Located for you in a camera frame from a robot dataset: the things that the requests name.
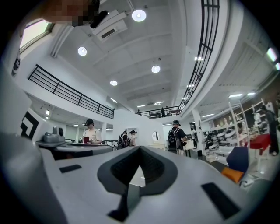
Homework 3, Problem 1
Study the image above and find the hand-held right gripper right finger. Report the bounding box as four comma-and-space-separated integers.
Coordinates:
122, 146, 249, 224

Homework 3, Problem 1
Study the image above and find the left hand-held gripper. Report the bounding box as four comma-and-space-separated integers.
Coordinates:
0, 63, 67, 147

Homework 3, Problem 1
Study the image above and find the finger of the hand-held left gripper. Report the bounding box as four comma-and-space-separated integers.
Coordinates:
53, 143, 113, 161

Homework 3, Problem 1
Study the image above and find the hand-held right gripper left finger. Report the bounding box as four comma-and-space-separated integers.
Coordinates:
40, 146, 140, 224

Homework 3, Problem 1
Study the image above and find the blue chair with orange cushion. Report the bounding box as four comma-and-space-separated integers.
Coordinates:
220, 146, 250, 184

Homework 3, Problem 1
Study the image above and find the white table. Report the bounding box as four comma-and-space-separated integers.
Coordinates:
198, 158, 230, 175

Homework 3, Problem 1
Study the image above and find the white display shelf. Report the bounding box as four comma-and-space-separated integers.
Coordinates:
202, 98, 266, 158

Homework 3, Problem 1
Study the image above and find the skylight window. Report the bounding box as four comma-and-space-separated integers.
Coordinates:
19, 19, 55, 54

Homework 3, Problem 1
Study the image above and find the red tablecloth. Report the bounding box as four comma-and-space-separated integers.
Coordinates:
244, 133, 272, 151

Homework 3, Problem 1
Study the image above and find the person's head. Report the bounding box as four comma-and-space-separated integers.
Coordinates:
41, 0, 100, 28

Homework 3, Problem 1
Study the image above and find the white ceiling air conditioner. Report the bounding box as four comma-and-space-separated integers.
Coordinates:
91, 10, 129, 42

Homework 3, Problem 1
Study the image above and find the black curved balcony railing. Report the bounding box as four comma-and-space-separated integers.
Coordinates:
135, 0, 220, 119

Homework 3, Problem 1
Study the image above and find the black head-worn camera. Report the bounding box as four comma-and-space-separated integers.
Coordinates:
90, 10, 108, 29

